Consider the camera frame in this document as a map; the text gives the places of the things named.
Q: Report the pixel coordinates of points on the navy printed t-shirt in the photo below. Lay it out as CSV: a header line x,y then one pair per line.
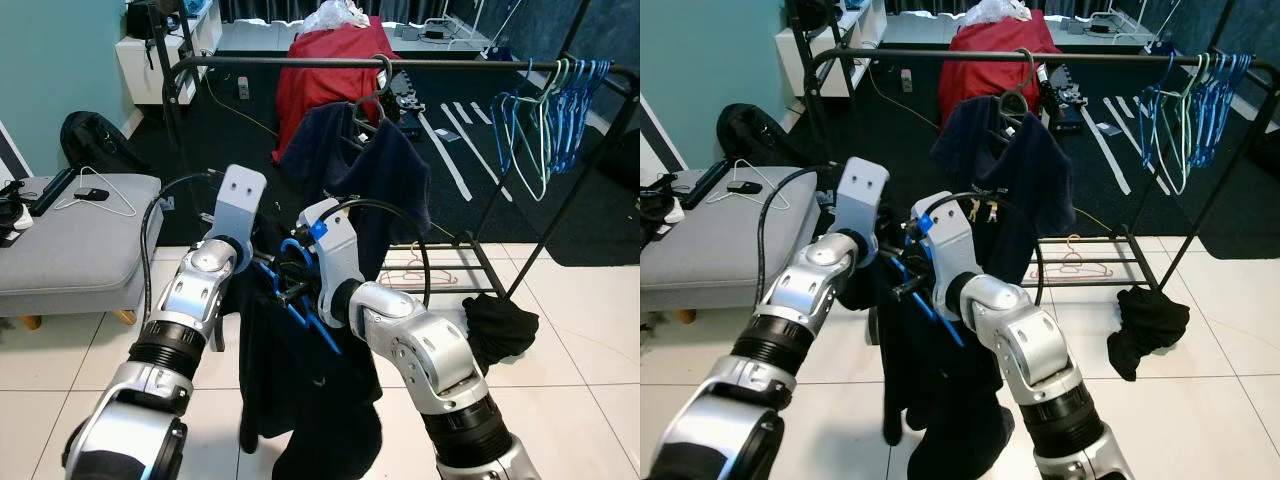
x,y
1040,170
400,170

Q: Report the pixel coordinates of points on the grey cushioned ottoman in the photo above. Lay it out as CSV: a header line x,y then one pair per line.
x,y
720,240
80,250

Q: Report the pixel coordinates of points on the white plastic bag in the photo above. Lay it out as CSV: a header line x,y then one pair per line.
x,y
995,12
335,15

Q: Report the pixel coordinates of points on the white low bench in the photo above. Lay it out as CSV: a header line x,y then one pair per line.
x,y
920,30
260,38

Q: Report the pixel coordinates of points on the white power adapter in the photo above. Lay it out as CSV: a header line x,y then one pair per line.
x,y
243,88
907,80

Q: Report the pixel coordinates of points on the black metal device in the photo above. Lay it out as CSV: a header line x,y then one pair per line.
x,y
405,100
1065,95

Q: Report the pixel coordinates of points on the black knit collar garment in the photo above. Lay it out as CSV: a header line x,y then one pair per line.
x,y
940,400
300,400

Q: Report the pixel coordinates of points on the small black device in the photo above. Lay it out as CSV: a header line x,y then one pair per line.
x,y
92,194
744,187

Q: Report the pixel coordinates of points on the dark hanger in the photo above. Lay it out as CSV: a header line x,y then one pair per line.
x,y
1030,70
390,80

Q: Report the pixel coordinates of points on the black crumpled cloth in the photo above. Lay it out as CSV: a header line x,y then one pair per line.
x,y
500,325
1145,320

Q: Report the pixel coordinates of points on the long black device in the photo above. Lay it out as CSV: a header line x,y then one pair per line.
x,y
52,192
705,185

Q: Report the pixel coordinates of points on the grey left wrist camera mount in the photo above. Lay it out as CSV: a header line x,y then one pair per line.
x,y
862,195
240,200

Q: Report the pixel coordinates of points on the small black bag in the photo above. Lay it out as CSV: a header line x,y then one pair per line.
x,y
805,12
145,18

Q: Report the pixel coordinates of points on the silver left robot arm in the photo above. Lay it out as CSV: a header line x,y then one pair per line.
x,y
190,290
820,280

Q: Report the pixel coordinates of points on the white cabinet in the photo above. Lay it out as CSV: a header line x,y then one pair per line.
x,y
170,70
830,65

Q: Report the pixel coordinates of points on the black backpack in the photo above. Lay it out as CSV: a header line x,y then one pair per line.
x,y
95,140
750,135

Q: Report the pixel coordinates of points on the black carpet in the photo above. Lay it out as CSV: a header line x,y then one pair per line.
x,y
250,170
900,170

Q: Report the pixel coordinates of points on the dark curtain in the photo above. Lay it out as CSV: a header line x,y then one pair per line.
x,y
260,8

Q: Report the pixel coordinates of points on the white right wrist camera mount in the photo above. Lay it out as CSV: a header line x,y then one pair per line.
x,y
945,250
335,260

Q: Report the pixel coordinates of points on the red cloth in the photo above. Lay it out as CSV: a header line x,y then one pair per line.
x,y
320,80
985,70

